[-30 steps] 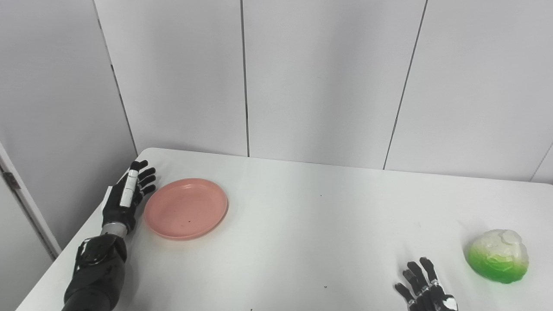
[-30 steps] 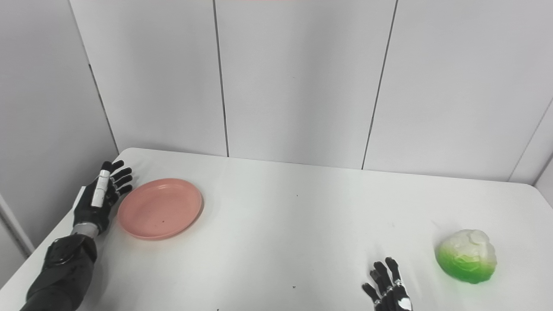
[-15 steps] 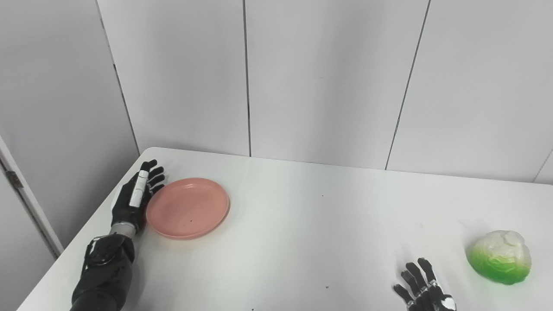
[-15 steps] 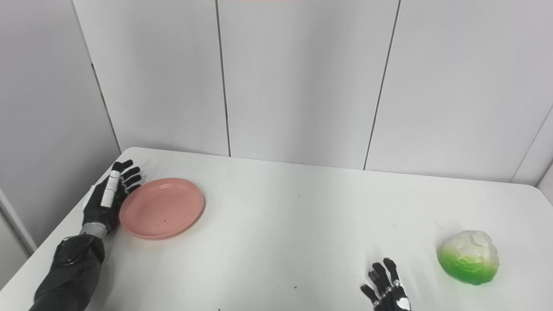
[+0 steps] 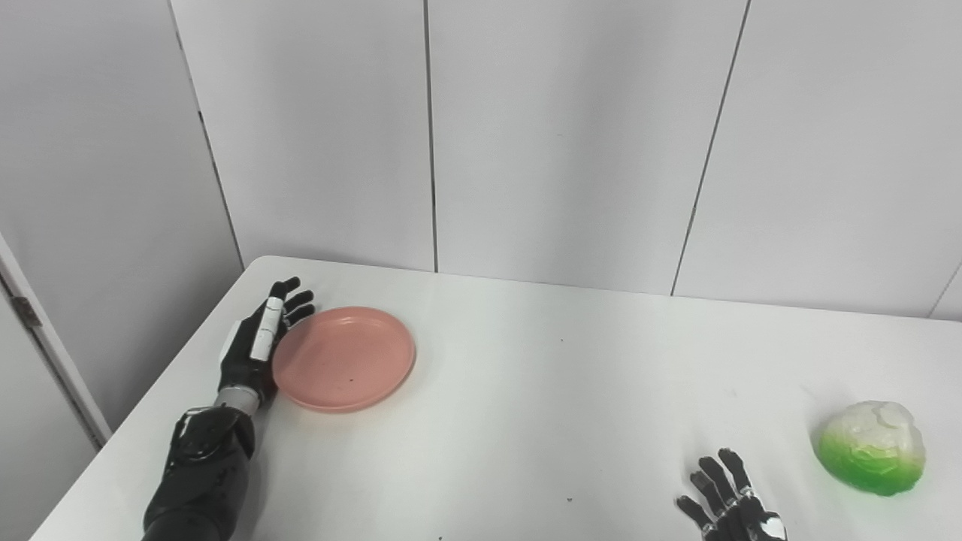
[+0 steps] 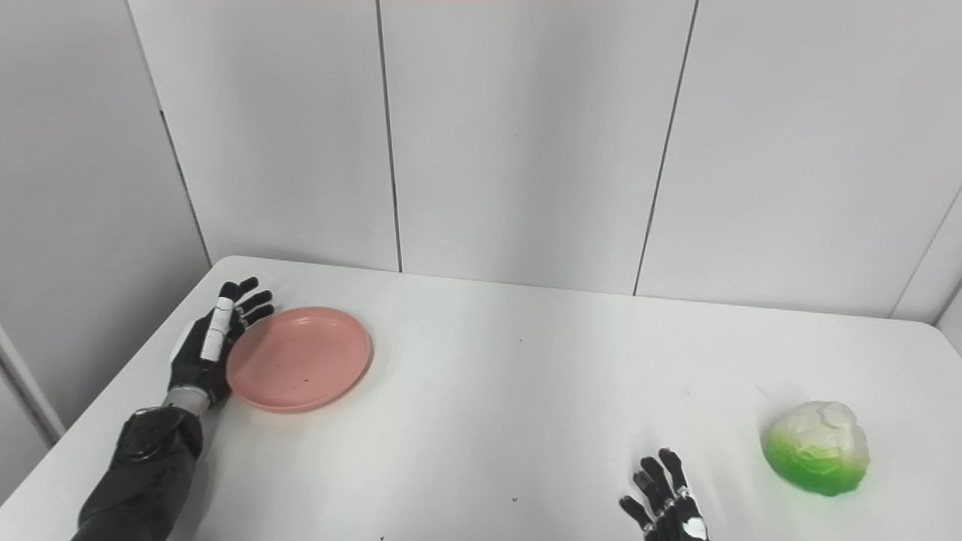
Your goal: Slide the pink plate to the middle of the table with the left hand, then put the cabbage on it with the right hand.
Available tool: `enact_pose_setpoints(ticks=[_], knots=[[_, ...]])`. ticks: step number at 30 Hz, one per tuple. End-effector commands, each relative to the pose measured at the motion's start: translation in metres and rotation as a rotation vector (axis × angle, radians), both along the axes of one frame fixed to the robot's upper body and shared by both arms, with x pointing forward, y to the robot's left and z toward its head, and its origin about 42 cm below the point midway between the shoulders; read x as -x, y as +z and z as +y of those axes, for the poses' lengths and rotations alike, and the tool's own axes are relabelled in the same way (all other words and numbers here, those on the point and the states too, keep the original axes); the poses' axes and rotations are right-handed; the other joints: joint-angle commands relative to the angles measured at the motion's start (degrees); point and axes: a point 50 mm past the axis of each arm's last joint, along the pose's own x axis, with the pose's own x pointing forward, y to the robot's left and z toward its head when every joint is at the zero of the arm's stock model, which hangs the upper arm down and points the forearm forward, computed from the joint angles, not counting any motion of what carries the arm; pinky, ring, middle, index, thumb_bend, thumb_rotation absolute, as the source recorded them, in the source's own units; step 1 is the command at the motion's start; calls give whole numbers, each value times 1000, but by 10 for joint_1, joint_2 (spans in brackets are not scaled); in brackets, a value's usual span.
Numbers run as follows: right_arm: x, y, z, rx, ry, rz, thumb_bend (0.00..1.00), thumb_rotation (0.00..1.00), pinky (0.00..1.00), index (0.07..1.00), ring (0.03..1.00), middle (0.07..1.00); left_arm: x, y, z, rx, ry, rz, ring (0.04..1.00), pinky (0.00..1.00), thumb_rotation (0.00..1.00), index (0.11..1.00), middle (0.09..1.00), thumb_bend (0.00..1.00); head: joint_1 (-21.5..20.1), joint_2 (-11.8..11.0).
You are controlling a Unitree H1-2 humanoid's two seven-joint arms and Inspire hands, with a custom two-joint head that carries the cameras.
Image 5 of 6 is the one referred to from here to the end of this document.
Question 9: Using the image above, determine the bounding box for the metal door hinge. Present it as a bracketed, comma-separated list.
[11, 295, 43, 329]

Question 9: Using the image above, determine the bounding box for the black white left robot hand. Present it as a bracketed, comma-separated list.
[218, 277, 316, 410]

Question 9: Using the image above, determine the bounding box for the green white toy cabbage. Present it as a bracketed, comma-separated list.
[816, 400, 927, 497]

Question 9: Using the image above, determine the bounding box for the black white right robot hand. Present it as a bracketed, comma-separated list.
[675, 448, 788, 541]

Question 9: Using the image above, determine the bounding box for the white door frame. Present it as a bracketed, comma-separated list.
[0, 233, 113, 450]

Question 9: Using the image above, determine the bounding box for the pink round plate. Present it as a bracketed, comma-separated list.
[271, 305, 416, 413]

